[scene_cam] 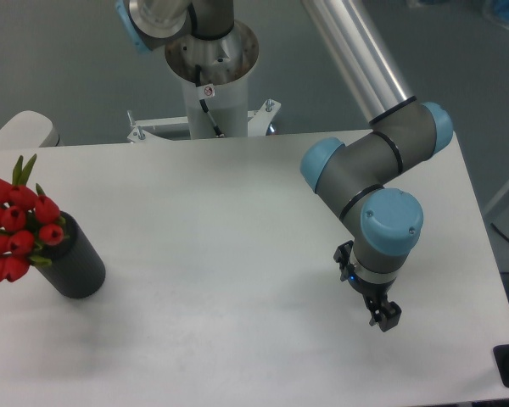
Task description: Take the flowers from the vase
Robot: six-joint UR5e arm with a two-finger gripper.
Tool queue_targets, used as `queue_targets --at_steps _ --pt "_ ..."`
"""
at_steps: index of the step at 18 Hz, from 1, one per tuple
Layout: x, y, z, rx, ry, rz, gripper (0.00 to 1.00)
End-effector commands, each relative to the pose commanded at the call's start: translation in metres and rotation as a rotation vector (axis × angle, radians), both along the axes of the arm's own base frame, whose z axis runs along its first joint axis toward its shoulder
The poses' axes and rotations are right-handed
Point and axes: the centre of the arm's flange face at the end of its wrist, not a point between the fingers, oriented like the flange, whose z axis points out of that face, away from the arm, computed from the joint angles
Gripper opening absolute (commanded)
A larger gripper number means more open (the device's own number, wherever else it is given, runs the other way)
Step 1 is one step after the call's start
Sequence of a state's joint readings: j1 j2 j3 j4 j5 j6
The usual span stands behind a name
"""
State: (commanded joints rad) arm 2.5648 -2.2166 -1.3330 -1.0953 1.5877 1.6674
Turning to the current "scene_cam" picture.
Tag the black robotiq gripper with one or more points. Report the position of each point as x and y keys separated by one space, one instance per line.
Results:
x=371 y=285

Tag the red tulip bouquet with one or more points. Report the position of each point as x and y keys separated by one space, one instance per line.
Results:
x=32 y=227

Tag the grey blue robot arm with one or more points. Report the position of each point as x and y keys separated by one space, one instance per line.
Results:
x=352 y=180

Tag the black ribbed cylindrical vase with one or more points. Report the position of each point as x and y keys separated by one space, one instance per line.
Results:
x=76 y=270

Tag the white chair armrest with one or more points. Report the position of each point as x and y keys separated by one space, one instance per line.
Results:
x=29 y=129

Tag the white pedestal base frame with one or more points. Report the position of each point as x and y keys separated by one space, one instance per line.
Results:
x=260 y=123

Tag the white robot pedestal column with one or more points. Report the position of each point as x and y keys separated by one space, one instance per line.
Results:
x=214 y=79

